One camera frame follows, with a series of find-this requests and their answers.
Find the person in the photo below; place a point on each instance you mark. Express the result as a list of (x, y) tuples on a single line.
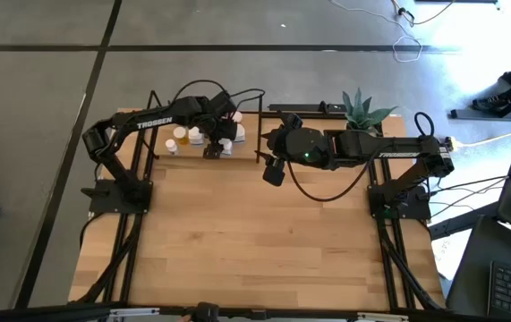
[(490, 103)]

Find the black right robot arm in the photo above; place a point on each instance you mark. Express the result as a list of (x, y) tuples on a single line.
[(394, 149)]

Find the black laptop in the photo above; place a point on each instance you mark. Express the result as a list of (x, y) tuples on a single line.
[(496, 277)]

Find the black handheld device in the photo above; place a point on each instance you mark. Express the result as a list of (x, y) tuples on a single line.
[(207, 311)]

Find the white planter pot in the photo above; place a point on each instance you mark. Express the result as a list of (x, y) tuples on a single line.
[(373, 129)]

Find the orange pill bottle white cap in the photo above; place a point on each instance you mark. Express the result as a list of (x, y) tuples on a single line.
[(236, 116), (180, 134)]

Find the white melatonin bottle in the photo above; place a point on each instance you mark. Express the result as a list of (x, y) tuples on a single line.
[(240, 133), (195, 135), (226, 146)]

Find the pink medicine bottle white cap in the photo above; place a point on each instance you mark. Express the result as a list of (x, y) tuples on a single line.
[(171, 146)]

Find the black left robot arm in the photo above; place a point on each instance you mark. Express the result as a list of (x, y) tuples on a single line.
[(121, 129)]

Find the silver frame bracket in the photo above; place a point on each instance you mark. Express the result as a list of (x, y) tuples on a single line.
[(134, 312), (382, 317)]

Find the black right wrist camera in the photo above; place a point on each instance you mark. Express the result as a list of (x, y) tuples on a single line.
[(274, 172)]

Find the person's hand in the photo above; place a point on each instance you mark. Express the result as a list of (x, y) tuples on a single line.
[(184, 319)]

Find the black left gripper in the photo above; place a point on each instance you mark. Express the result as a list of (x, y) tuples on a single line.
[(223, 129)]

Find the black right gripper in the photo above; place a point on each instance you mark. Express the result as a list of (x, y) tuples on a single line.
[(302, 145)]

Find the green potted plant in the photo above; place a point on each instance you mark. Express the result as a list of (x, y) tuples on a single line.
[(360, 112)]

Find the white power strip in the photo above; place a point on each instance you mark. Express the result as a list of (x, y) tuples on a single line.
[(453, 143)]

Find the white paper sheet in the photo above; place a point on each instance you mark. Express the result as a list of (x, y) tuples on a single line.
[(447, 259)]

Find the black table-level camera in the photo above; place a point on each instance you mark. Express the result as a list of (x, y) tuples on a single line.
[(258, 314)]

